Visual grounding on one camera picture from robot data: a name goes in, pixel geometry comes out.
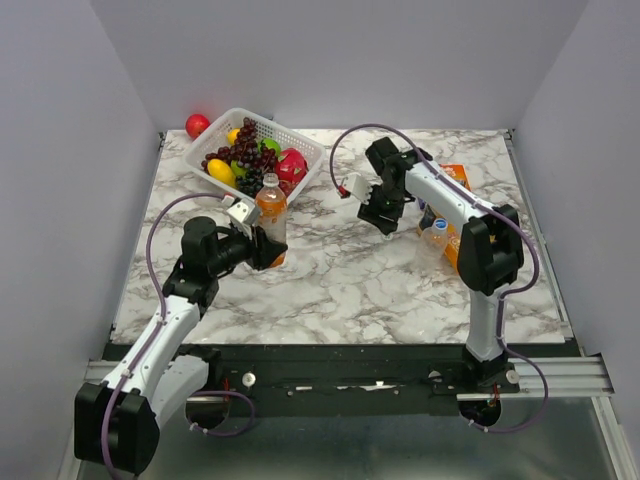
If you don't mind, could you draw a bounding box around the blue white bottle cap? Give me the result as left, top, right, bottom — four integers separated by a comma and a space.
432, 218, 448, 231

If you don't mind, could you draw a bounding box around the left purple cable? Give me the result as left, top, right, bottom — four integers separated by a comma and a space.
100, 193, 257, 480

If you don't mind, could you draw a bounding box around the pink dragon fruit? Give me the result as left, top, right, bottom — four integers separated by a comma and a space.
275, 148, 308, 185

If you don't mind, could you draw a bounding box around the purple cable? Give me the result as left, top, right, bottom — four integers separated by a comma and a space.
100, 193, 257, 480
329, 123, 550, 435

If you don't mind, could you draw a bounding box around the red apple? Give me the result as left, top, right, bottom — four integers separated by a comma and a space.
185, 114, 210, 140

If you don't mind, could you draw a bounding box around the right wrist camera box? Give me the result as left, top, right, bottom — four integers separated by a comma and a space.
338, 172, 373, 205

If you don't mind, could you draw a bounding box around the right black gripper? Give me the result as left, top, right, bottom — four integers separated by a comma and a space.
356, 182, 405, 236

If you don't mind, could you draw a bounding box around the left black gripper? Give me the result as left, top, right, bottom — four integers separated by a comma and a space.
208, 222, 289, 275

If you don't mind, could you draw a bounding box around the small orange juice bottle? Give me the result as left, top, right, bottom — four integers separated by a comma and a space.
417, 206, 439, 236

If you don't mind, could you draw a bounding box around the black grape bunch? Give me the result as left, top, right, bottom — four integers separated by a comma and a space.
236, 168, 270, 198

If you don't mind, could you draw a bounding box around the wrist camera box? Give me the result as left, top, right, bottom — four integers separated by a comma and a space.
338, 172, 373, 205
222, 195, 261, 239

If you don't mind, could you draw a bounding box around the tall orange drink bottle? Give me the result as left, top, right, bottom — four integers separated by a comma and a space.
255, 173, 287, 243

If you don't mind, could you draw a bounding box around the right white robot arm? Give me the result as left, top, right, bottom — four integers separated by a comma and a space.
343, 137, 524, 392

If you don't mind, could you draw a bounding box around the yellow lemon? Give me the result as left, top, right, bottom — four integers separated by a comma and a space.
227, 128, 240, 146

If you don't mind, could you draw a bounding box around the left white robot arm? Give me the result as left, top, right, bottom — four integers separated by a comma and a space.
74, 216, 287, 475

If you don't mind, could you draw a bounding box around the white plastic fruit basket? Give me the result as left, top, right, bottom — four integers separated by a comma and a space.
184, 108, 326, 204

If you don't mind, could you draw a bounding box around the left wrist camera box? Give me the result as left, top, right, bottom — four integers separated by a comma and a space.
222, 195, 261, 239

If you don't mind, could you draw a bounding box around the dark purple grape bunch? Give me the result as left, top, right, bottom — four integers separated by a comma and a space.
201, 117, 278, 171

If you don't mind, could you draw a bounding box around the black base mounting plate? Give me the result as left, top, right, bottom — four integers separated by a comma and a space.
102, 342, 521, 419

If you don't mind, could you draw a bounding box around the aluminium frame rail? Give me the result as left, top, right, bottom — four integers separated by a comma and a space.
79, 354, 614, 401

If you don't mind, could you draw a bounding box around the green apple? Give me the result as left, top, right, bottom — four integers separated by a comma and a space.
258, 138, 281, 156

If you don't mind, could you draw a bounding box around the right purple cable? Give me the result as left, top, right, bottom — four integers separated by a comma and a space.
329, 123, 550, 435

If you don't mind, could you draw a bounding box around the orange razor package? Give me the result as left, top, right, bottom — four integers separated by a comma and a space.
440, 164, 471, 190

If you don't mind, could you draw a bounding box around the orange snack bag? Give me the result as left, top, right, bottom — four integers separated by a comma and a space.
444, 224, 460, 272

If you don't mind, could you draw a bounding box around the clear plastic bottle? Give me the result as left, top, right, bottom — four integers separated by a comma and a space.
413, 226, 448, 273

